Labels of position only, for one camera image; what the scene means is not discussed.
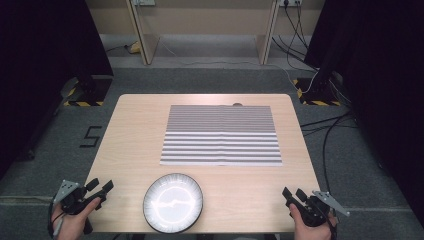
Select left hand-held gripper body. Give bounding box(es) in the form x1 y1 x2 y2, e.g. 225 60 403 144
52 179 102 235

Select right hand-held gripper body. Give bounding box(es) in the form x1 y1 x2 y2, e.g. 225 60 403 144
298 189 352 228

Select white ribbed plate dark rim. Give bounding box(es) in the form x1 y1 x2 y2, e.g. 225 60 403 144
142 172 204 234

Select person's left hand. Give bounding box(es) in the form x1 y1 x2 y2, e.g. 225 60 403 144
50 197 102 240

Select person's right hand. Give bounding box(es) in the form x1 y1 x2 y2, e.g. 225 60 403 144
288 202 338 240

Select grey white striped placemat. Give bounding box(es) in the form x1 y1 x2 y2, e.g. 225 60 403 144
159 104 284 167

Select stand base with hazard tape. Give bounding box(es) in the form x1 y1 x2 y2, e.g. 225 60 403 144
62 74 114 108
292 77 343 107

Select black curtain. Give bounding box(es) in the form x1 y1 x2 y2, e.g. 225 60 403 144
303 0 424 229
0 0 115 181

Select yellow object on floor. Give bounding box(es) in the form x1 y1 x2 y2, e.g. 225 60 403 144
128 40 142 55

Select wooden desk side panel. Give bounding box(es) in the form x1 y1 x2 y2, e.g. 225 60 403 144
125 0 161 66
254 0 281 66

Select right hand-held gripper cable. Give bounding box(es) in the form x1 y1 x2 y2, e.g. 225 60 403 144
324 213 338 240

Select hand-held gripper cable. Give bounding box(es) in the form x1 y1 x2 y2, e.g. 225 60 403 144
47 199 68 239
324 213 338 240

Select left hand-held gripper cable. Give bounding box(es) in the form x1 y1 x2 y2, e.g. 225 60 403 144
47 199 68 239

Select black floor cables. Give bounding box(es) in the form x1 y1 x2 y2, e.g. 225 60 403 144
299 111 359 194

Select white floor cable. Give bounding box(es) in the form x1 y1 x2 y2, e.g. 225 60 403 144
159 39 320 95

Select black cables from wall socket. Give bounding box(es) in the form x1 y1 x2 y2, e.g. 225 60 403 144
271 2 318 72

